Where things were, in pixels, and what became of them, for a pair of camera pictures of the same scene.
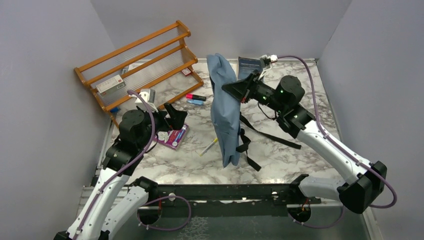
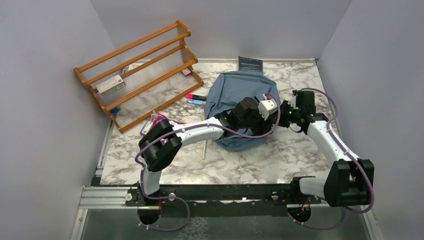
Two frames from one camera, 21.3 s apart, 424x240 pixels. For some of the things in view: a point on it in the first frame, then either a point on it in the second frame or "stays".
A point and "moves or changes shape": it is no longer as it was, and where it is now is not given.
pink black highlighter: (198, 97) stays
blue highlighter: (196, 101) stays
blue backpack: (232, 126) moves or changes shape
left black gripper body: (160, 122) -> (258, 125)
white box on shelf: (110, 85) stays
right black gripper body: (260, 92) -> (287, 114)
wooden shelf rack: (156, 68) stays
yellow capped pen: (215, 140) -> (204, 151)
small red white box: (186, 71) stays
